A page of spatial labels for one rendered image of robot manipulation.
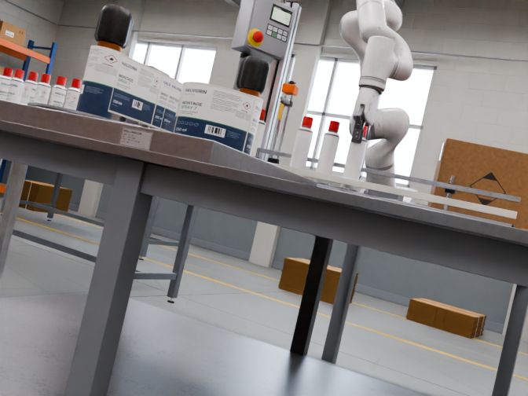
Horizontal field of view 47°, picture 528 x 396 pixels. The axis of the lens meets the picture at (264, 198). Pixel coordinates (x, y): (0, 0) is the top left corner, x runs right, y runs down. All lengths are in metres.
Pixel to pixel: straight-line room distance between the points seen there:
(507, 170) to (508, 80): 5.45
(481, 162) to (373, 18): 0.57
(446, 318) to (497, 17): 3.55
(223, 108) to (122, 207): 0.36
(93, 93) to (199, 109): 0.28
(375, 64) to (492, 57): 5.57
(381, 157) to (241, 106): 1.11
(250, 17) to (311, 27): 6.20
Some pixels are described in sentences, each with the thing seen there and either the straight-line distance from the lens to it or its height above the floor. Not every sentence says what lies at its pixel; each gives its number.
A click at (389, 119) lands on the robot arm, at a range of 2.41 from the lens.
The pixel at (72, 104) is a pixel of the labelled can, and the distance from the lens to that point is 2.44.
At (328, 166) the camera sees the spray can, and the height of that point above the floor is 0.94.
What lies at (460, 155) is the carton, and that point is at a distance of 2.05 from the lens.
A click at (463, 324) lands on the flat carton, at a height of 0.11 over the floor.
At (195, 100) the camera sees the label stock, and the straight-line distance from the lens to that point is 1.46.
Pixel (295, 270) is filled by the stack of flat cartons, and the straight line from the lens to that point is 6.09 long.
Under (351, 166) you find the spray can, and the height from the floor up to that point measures 0.95.
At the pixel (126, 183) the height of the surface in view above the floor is 0.76.
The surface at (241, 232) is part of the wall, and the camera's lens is 8.27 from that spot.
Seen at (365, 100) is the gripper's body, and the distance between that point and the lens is 1.89.
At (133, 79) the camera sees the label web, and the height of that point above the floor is 1.02.
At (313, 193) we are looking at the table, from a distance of 1.03.
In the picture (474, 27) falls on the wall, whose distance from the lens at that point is 7.76.
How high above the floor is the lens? 0.78
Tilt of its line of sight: 1 degrees up
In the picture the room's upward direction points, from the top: 13 degrees clockwise
